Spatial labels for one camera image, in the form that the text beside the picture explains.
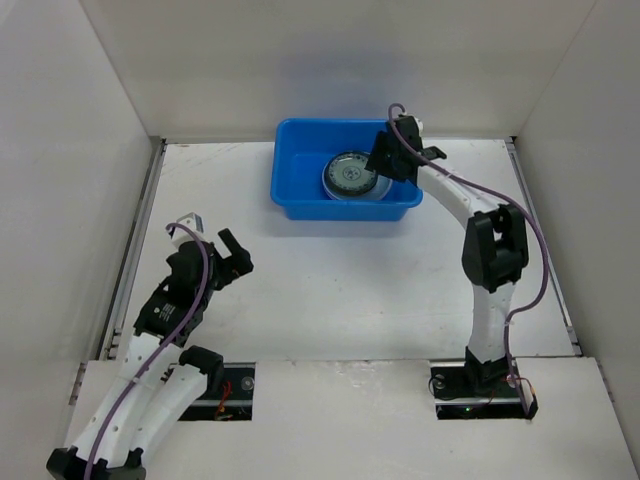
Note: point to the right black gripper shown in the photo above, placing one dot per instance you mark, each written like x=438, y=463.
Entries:
x=388, y=157

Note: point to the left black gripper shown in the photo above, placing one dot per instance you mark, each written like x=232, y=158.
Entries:
x=238, y=264

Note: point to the light blue plastic plate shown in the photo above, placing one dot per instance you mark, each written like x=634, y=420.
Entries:
x=381, y=189

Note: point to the blue white plate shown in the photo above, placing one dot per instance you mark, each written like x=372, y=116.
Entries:
x=346, y=175

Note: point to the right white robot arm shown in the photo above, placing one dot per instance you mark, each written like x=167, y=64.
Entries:
x=495, y=248

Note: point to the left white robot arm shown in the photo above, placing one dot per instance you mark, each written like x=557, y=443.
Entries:
x=161, y=374

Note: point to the blue plastic bin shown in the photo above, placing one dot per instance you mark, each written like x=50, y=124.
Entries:
x=303, y=148

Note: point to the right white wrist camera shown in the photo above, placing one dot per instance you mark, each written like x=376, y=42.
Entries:
x=419, y=125

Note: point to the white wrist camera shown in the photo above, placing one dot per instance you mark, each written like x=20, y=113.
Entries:
x=419, y=125
x=187, y=228

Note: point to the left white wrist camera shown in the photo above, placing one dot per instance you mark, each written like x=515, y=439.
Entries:
x=187, y=228

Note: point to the left aluminium rail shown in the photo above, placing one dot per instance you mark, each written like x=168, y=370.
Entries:
x=111, y=330

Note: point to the aluminium rail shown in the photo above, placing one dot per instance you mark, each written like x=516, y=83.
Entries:
x=553, y=286
x=111, y=330

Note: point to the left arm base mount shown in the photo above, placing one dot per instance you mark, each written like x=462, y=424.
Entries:
x=231, y=401

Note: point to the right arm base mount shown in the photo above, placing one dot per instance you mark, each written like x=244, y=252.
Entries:
x=456, y=397

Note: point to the right aluminium rail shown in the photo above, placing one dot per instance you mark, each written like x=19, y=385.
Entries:
x=553, y=286

